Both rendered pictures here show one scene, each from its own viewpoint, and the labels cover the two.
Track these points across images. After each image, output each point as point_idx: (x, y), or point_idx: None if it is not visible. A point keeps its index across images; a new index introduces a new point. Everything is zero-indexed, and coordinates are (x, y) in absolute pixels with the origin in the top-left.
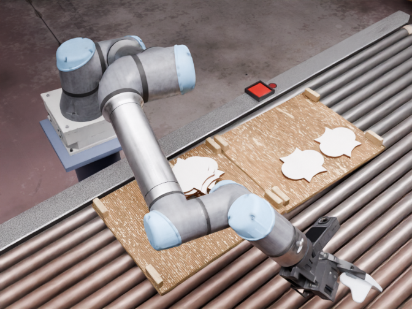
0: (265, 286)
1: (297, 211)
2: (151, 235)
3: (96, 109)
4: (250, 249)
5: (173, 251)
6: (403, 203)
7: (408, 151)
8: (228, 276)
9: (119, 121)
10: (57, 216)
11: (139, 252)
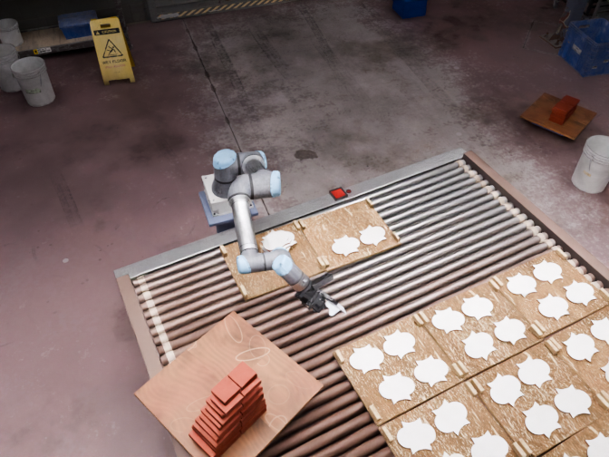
0: (301, 307)
1: (334, 272)
2: (237, 266)
3: None
4: None
5: (257, 280)
6: (396, 278)
7: None
8: (283, 299)
9: (235, 209)
10: (199, 251)
11: (239, 278)
